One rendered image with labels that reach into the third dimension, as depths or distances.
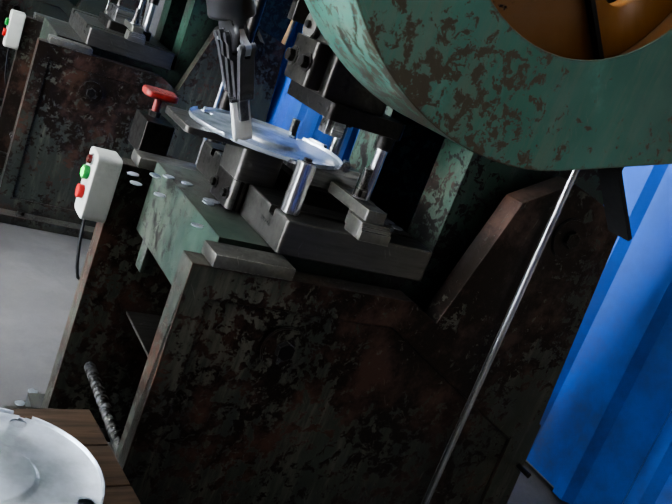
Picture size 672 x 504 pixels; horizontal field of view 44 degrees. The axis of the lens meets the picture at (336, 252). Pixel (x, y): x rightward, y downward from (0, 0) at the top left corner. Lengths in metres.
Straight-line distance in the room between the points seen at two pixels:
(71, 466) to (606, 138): 0.87
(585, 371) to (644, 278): 0.32
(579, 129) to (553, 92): 0.08
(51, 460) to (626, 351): 1.63
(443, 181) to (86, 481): 0.81
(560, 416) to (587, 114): 1.44
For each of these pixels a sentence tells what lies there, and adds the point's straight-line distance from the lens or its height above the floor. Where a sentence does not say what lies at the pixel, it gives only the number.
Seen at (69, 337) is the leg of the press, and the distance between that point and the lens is 1.83.
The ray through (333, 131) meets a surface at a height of 0.83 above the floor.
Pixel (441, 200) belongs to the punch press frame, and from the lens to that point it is 1.55.
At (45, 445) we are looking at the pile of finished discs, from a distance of 1.20.
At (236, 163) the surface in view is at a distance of 1.49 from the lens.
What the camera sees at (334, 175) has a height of 0.76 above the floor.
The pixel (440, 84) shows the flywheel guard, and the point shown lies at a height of 0.99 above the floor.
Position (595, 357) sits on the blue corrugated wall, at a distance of 2.49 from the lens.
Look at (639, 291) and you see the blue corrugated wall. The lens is 2.42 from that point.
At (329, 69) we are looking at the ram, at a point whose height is 0.94.
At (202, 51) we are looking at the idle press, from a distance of 3.08.
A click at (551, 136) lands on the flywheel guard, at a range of 1.23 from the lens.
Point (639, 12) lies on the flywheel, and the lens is 1.38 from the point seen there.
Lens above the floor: 1.03
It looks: 15 degrees down
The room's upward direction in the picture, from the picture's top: 21 degrees clockwise
